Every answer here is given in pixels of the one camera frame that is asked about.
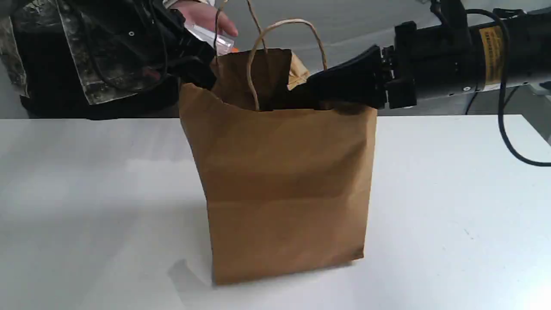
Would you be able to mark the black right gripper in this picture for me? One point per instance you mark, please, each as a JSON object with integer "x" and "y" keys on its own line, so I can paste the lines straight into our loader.
{"x": 360, "y": 80}

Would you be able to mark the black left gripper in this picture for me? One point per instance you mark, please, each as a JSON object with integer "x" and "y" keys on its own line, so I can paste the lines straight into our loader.
{"x": 178, "y": 51}

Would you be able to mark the clear box with orange cap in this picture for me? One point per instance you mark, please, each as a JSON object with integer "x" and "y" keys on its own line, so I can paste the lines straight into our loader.
{"x": 222, "y": 45}

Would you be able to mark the brown paper bag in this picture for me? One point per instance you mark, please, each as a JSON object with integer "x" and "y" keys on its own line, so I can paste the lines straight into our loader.
{"x": 286, "y": 175}

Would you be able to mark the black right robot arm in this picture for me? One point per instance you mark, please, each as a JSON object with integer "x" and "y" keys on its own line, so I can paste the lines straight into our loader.
{"x": 449, "y": 59}

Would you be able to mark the person's left hand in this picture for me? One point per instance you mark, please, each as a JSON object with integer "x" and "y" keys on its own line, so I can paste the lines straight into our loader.
{"x": 204, "y": 14}

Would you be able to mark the person in camouflage jacket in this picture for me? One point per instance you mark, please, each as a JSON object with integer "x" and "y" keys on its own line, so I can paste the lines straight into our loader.
{"x": 100, "y": 59}

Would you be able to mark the grey side cabinet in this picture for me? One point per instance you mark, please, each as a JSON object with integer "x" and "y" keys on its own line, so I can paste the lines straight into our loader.
{"x": 526, "y": 101}

